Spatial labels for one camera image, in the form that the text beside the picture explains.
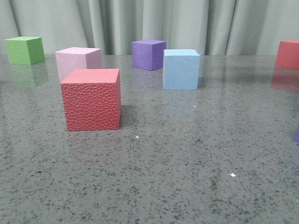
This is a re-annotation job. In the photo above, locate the light blue foam cube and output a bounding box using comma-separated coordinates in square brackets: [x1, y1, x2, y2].
[163, 49, 200, 90]

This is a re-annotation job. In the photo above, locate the pink foam cube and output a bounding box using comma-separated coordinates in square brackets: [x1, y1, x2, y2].
[55, 47, 102, 82]

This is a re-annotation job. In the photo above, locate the red foam cube far right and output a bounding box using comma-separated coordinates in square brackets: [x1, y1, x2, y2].
[275, 39, 299, 69]

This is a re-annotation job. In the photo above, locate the grey-green curtain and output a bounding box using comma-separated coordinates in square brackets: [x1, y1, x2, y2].
[0, 0, 299, 55]

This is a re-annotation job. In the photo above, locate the red textured foam cube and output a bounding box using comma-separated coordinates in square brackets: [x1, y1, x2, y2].
[60, 69, 121, 131]

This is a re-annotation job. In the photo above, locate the purple cube at right edge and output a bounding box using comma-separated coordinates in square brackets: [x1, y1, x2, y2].
[294, 125, 299, 143]

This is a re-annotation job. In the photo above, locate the purple foam cube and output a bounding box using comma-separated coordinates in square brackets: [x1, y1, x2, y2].
[131, 40, 167, 70]

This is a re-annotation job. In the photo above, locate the green foam cube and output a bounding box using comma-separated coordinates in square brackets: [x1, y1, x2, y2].
[5, 36, 45, 65]

